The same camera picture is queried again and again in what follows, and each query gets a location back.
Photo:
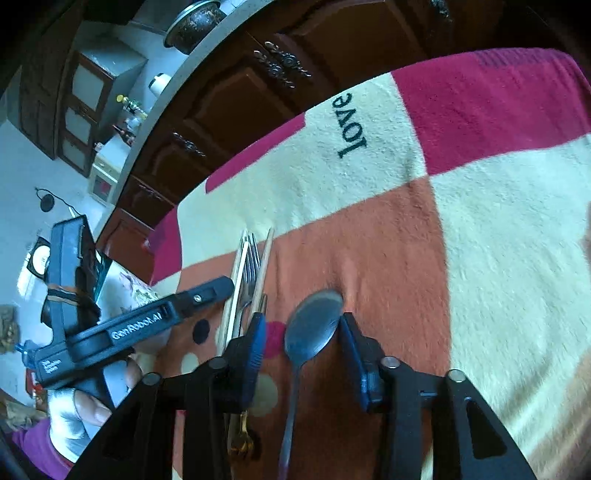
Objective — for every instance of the grey stone countertop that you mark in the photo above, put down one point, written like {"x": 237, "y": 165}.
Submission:
{"x": 180, "y": 74}

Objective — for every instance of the brown sauce bottle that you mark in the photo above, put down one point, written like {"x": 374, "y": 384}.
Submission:
{"x": 123, "y": 131}

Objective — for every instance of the white microwave oven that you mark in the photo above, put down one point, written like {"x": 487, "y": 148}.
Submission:
{"x": 108, "y": 170}

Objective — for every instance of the white canister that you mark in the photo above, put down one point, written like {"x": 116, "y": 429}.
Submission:
{"x": 159, "y": 84}

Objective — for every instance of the person's left hand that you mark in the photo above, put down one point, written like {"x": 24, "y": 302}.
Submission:
{"x": 94, "y": 410}

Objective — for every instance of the dark cooking pot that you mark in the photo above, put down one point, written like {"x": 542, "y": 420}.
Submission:
{"x": 198, "y": 25}

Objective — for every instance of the brown wooden wall cabinets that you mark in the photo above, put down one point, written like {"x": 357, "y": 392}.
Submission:
{"x": 81, "y": 92}

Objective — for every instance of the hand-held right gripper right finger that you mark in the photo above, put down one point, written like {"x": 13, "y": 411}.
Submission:
{"x": 358, "y": 364}

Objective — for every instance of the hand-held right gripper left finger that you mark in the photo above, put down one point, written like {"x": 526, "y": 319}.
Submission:
{"x": 256, "y": 350}

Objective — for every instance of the brown wooden base cabinets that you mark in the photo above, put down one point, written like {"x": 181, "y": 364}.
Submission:
{"x": 221, "y": 101}

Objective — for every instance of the printed patchwork blanket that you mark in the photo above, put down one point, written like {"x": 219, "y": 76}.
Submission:
{"x": 461, "y": 230}

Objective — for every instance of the brown wooden chopstick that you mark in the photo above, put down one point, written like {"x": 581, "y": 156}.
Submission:
{"x": 264, "y": 263}

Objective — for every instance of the large metal spoon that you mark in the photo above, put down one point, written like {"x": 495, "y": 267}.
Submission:
{"x": 314, "y": 327}

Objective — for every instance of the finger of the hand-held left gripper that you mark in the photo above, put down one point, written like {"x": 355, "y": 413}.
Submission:
{"x": 203, "y": 295}

